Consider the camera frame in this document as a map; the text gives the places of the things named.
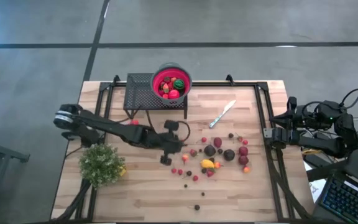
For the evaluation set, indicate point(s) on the red raspberry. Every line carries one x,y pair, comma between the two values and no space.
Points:
195,178
180,171

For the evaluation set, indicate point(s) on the black stand bar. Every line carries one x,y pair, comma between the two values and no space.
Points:
325,172

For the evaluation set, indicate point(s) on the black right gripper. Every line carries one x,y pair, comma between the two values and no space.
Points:
303,118

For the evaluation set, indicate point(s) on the red round apple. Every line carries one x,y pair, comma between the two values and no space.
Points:
174,94

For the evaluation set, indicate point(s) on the red grey collapsible colander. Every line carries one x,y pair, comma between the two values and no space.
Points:
185,76

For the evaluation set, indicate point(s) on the red strawberry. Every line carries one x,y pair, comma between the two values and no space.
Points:
193,152
164,95
210,173
167,79
165,87

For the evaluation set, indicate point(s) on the white paper sheet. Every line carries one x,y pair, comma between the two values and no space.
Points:
317,188

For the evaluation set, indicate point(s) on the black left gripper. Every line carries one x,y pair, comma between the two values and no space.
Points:
163,141

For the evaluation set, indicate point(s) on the dark red fig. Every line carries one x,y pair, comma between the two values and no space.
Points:
217,142

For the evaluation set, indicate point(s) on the grey metal stand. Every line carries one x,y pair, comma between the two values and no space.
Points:
5,152

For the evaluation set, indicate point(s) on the green artificial potted plant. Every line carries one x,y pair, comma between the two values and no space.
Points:
101,165

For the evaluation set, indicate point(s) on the black blackberry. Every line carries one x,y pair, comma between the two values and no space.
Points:
204,170

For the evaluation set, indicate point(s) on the red bell pepper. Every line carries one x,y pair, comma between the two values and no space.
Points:
134,122

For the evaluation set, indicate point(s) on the small green watermelon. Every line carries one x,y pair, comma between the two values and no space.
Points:
179,84

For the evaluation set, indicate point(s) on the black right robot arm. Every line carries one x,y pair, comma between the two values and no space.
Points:
322,144

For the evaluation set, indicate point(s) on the black mesh shelf riser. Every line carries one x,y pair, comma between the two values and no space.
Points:
138,93

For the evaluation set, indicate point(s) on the small orange fruit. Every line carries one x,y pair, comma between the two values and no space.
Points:
246,169
217,165
173,79

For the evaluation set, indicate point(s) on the large dark purple fruit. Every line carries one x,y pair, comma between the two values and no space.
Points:
229,155
209,150

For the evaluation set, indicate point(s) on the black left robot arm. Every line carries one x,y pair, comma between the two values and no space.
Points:
110,127

